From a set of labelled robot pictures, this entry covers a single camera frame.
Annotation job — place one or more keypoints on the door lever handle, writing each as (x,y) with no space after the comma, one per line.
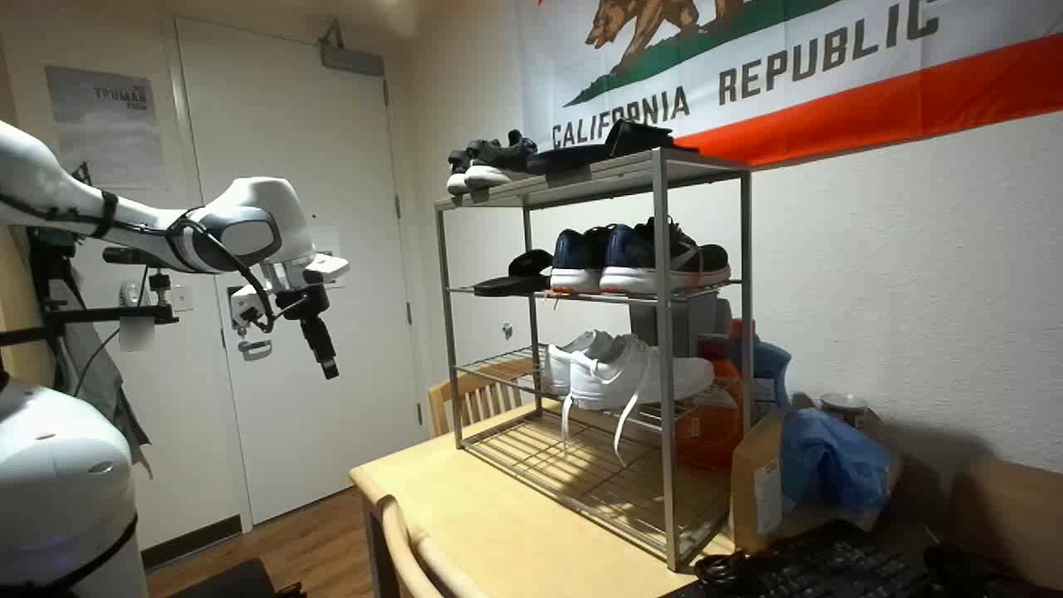
(254,347)

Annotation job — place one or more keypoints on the black camera on stand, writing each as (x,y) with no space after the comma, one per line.
(153,307)

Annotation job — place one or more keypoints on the navy sneaker near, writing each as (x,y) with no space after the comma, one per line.
(640,260)

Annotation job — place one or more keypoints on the black keyboard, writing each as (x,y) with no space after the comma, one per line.
(848,563)

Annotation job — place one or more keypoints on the navy sneaker far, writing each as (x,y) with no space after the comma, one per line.
(578,260)

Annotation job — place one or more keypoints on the navy sneaker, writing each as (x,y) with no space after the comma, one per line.
(640,260)
(578,260)

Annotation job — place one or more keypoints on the wooden chair front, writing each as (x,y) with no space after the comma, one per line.
(413,565)

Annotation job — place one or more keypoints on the black white sneaker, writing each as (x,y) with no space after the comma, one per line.
(460,162)
(492,160)

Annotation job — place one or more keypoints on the black white sneaker near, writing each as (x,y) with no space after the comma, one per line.
(492,160)

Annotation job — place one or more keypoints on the grey metal shoe rack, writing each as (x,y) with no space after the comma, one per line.
(641,489)

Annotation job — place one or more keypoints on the California Republic flag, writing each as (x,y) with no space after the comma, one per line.
(780,82)

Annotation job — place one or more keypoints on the brown cardboard box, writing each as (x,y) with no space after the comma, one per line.
(759,505)

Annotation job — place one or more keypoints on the wooden chair behind rack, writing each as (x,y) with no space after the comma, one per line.
(478,393)

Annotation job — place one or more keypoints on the blue cloth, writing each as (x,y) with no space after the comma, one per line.
(832,461)

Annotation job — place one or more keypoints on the black white sneaker far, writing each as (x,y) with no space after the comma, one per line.
(460,162)

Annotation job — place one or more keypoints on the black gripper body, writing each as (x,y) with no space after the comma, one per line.
(307,309)

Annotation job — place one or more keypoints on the orange detergent bottle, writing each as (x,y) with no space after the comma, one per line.
(717,420)

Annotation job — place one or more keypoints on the paper notice on door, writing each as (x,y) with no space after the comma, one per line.
(106,125)

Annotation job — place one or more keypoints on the black flip flop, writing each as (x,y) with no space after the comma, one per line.
(622,136)
(527,272)

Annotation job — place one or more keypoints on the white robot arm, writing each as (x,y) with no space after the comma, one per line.
(254,228)

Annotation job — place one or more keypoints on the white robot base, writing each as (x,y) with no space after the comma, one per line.
(69,511)

